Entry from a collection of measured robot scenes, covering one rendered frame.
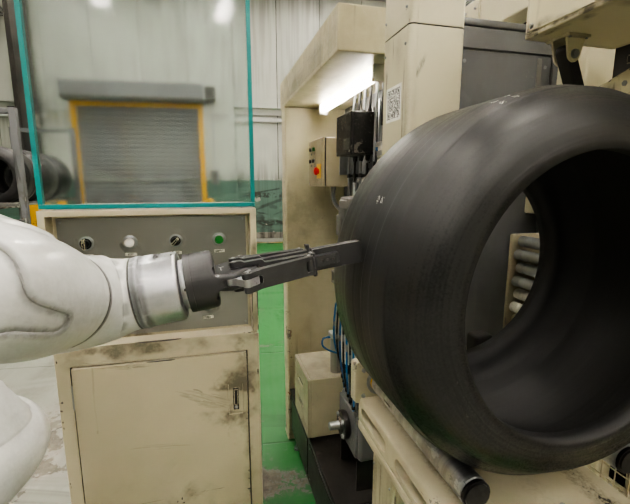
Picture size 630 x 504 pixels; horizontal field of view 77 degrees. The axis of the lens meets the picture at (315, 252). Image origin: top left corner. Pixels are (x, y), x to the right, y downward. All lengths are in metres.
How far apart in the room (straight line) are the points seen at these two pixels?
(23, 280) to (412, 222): 0.38
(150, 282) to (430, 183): 0.35
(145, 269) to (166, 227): 0.70
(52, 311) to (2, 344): 0.04
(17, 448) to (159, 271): 0.47
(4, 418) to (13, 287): 0.55
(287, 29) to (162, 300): 10.08
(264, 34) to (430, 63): 9.52
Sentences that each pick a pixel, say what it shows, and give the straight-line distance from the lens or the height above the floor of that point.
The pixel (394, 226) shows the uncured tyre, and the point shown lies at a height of 1.28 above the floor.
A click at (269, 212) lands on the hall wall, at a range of 9.79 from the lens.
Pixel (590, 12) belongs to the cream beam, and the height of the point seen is 1.64.
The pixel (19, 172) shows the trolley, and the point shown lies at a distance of 3.99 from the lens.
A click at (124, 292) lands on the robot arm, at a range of 0.50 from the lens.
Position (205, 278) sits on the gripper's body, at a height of 1.22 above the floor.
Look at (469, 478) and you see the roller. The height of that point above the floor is 0.92.
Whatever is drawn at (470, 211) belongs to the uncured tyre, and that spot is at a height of 1.30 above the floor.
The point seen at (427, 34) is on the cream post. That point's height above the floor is 1.64.
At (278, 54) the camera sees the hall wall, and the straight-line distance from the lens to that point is 10.28.
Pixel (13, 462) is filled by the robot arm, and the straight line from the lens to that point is 0.87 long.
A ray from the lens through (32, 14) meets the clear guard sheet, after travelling 1.29.
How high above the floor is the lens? 1.34
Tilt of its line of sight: 10 degrees down
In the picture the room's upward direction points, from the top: straight up
